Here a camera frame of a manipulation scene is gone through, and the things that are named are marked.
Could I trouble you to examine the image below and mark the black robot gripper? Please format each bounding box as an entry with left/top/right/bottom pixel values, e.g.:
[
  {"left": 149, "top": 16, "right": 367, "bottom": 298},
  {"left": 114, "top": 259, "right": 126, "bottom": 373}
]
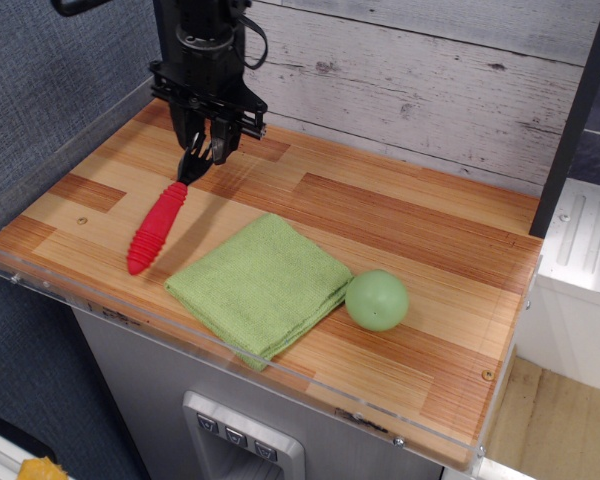
[{"left": 150, "top": 29, "right": 267, "bottom": 165}]

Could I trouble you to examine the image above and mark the black and white base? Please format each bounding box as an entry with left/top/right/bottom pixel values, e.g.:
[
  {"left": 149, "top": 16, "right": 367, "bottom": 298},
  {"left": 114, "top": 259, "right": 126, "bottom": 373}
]
[{"left": 0, "top": 419, "right": 57, "bottom": 479}]

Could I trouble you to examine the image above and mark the grey toy fridge cabinet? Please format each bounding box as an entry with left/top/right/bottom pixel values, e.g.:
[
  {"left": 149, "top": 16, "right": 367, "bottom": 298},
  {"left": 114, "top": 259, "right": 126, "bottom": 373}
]
[{"left": 75, "top": 308, "right": 443, "bottom": 479}]

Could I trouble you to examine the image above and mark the green ball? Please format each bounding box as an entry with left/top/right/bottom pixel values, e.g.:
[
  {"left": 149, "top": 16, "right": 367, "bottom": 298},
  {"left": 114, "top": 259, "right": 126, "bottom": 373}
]
[{"left": 345, "top": 270, "right": 410, "bottom": 332}]

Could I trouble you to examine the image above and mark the right dark vertical post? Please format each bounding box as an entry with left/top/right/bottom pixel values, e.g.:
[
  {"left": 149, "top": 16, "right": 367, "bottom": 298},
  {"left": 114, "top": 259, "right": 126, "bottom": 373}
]
[{"left": 529, "top": 23, "right": 600, "bottom": 239}]

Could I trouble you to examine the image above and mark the folded green cloth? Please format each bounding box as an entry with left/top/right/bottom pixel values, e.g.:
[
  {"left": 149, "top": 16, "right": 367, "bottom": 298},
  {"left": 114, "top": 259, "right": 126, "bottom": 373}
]
[{"left": 164, "top": 214, "right": 353, "bottom": 371}]

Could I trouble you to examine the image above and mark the red handled metal fork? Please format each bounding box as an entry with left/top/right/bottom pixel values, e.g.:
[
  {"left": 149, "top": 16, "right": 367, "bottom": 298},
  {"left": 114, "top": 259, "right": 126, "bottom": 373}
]
[{"left": 126, "top": 133, "right": 213, "bottom": 276}]

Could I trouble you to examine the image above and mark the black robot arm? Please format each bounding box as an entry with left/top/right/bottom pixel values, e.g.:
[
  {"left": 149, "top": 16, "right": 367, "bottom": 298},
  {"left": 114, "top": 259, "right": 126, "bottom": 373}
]
[{"left": 150, "top": 1, "right": 268, "bottom": 165}]

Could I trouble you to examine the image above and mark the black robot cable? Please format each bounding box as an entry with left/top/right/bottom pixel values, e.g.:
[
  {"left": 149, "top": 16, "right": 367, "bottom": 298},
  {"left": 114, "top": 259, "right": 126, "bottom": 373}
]
[{"left": 49, "top": 0, "right": 269, "bottom": 70}]

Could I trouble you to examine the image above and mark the yellow object at corner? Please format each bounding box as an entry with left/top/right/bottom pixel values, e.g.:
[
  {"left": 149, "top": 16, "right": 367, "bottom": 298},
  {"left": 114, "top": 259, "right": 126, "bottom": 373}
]
[{"left": 16, "top": 457, "right": 70, "bottom": 480}]

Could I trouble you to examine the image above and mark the white toy sink unit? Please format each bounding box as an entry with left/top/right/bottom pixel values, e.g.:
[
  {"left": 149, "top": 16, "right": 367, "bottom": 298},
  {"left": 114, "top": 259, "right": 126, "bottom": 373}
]
[{"left": 515, "top": 180, "right": 600, "bottom": 389}]

